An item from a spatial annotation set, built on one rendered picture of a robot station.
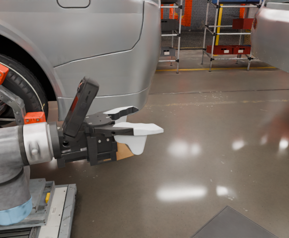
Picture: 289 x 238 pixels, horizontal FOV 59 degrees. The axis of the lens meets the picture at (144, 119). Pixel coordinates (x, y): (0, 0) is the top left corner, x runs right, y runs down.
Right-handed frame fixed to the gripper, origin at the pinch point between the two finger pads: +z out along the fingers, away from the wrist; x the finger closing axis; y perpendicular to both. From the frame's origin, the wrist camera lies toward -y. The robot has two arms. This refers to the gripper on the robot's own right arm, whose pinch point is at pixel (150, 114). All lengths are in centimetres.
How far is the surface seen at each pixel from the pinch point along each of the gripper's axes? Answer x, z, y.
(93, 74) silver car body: -103, 4, 6
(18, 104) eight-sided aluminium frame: -91, -37, 15
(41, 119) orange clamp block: -90, -28, 25
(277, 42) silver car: -148, 184, -1
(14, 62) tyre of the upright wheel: -116, -38, -3
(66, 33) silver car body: -103, -8, -17
